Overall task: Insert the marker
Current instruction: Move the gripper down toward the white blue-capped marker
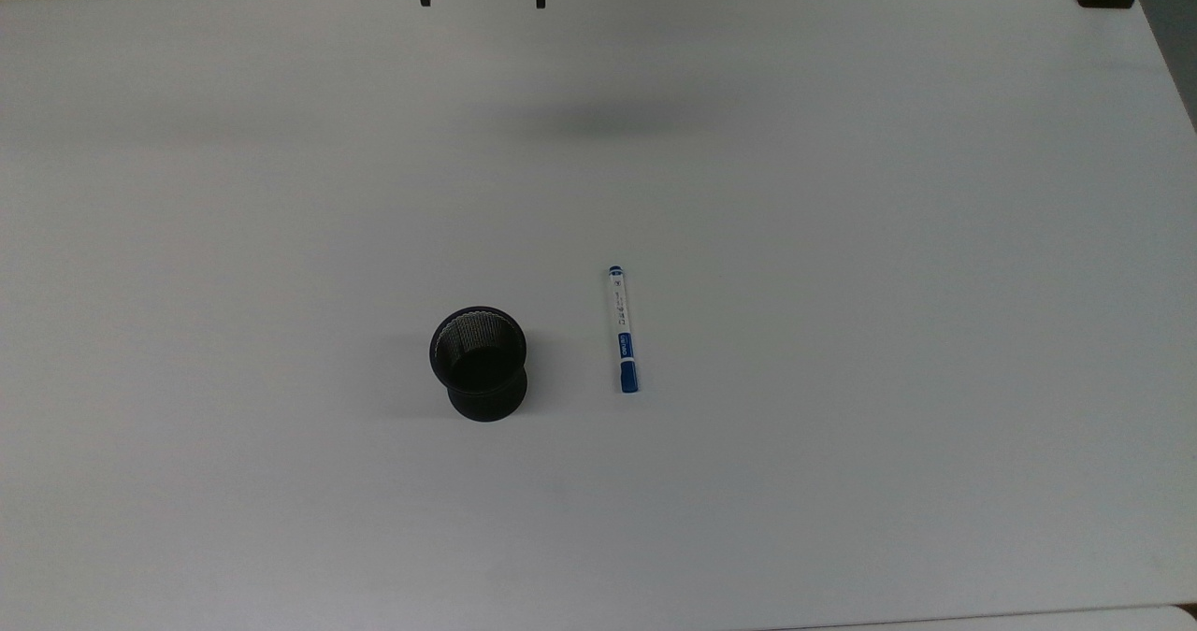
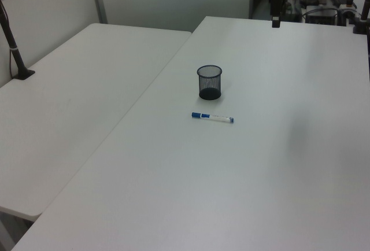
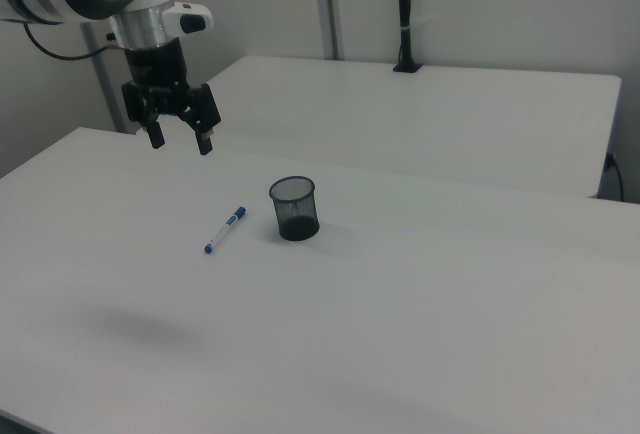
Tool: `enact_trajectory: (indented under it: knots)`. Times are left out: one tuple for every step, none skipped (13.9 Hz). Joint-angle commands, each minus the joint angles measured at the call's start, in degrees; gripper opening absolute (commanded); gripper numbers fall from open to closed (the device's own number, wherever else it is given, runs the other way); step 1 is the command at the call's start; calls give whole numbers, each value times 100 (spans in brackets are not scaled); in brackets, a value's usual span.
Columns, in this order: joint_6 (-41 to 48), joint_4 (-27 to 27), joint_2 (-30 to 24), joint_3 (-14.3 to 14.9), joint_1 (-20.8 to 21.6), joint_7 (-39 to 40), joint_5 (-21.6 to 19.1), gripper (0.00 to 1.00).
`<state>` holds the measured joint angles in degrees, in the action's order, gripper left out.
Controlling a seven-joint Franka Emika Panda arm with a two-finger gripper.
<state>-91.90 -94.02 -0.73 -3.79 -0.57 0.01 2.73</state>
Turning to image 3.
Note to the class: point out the black mesh pen cup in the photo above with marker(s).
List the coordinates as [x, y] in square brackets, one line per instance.
[298, 226]

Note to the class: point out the white marker with blue cap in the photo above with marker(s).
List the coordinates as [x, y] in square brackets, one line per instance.
[225, 230]

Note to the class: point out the black camera pole with clamp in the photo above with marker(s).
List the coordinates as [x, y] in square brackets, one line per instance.
[404, 4]

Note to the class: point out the white side table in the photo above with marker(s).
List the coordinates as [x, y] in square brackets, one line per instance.
[400, 119]

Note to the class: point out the grey metal frame post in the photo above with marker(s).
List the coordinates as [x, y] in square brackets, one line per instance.
[101, 89]
[327, 4]

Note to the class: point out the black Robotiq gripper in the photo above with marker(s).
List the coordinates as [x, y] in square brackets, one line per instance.
[157, 71]

